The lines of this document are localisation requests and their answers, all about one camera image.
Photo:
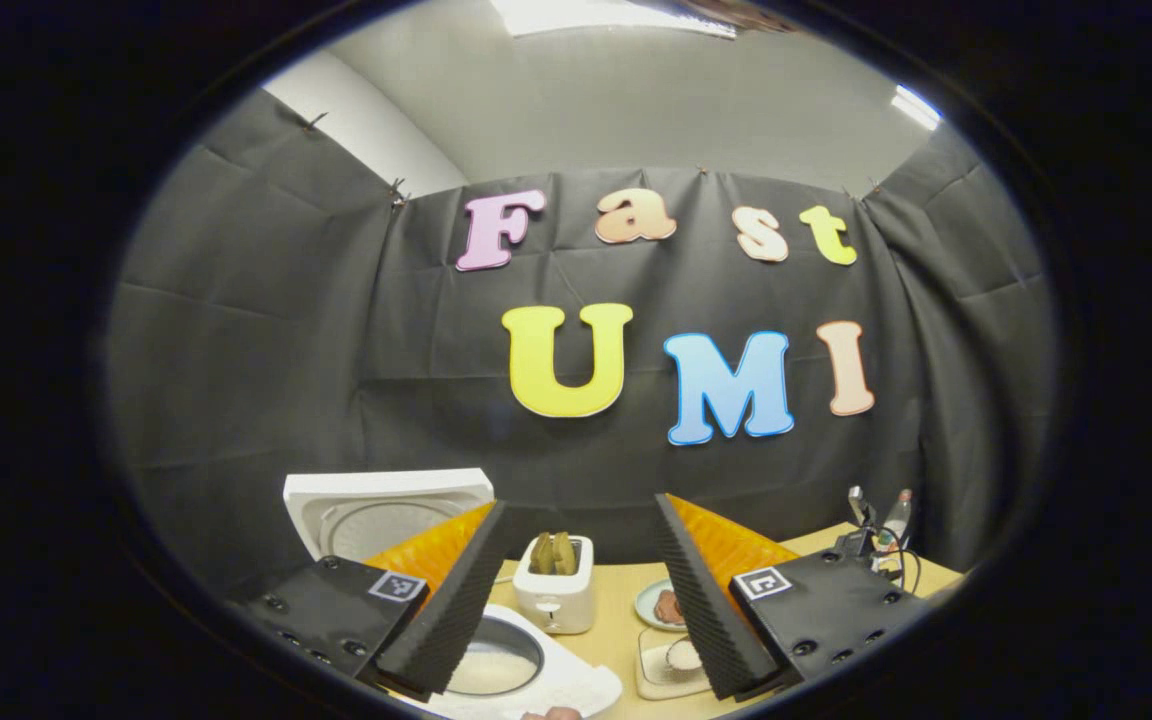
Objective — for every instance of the brown meat slice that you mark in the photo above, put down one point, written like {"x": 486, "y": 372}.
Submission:
{"x": 669, "y": 607}

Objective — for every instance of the clear plastic bottle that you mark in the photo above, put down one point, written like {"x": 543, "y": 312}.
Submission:
{"x": 897, "y": 515}

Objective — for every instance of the beige rectangular tray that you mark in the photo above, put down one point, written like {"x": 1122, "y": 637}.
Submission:
{"x": 651, "y": 685}

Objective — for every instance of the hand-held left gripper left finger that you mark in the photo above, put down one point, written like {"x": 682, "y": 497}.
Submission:
{"x": 456, "y": 610}

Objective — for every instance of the cream chopstick holder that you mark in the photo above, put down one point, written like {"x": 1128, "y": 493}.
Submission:
{"x": 556, "y": 605}

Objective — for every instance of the pale green round plate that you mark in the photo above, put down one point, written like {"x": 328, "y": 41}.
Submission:
{"x": 644, "y": 605}

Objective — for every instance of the black backdrop cloth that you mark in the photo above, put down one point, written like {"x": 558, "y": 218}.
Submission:
{"x": 236, "y": 350}

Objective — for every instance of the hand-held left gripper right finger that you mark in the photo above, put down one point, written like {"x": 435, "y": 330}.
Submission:
{"x": 706, "y": 610}

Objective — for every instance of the small ceiling light panel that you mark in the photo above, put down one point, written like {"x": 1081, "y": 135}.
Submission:
{"x": 916, "y": 107}

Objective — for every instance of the white rice cooker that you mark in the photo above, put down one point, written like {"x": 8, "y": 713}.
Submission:
{"x": 386, "y": 490}

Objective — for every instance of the white rice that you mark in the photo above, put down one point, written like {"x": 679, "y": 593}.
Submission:
{"x": 491, "y": 672}

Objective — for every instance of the long ceiling light panel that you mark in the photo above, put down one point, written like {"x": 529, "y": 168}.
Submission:
{"x": 616, "y": 15}

